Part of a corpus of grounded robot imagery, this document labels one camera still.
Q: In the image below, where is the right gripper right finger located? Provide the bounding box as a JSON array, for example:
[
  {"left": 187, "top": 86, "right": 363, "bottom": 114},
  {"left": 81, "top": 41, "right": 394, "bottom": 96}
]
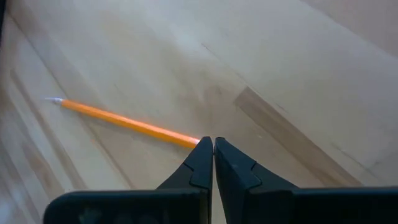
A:
[{"left": 214, "top": 137, "right": 298, "bottom": 224}]

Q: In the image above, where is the orange pencil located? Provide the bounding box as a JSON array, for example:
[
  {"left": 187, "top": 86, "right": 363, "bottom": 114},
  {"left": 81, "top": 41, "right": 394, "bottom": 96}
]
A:
[{"left": 43, "top": 96, "right": 201, "bottom": 149}]

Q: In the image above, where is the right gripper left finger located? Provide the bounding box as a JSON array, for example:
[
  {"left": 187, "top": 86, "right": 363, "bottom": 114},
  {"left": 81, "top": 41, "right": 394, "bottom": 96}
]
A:
[{"left": 157, "top": 136, "right": 215, "bottom": 224}]

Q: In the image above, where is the black aluminium table frame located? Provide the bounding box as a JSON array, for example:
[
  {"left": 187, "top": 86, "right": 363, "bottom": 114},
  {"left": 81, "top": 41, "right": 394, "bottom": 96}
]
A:
[{"left": 0, "top": 0, "right": 6, "bottom": 41}]

